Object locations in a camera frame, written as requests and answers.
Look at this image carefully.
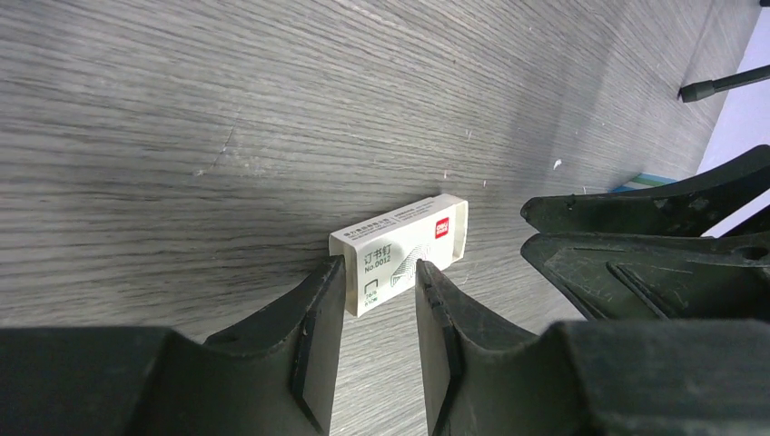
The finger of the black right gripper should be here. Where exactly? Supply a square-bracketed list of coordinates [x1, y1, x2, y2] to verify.
[520, 233, 769, 321]
[520, 144, 769, 237]

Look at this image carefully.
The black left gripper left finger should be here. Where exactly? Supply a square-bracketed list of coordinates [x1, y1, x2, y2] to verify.
[1, 256, 346, 435]

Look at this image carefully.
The white staple box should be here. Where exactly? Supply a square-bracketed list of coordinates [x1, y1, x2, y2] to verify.
[329, 193, 469, 317]

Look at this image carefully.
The blue green white brick block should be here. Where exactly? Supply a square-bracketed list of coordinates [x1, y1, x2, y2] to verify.
[611, 173, 676, 193]

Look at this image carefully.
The black music stand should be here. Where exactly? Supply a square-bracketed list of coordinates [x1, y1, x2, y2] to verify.
[678, 65, 770, 103]

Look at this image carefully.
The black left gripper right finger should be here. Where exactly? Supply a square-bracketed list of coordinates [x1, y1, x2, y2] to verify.
[415, 261, 769, 435]

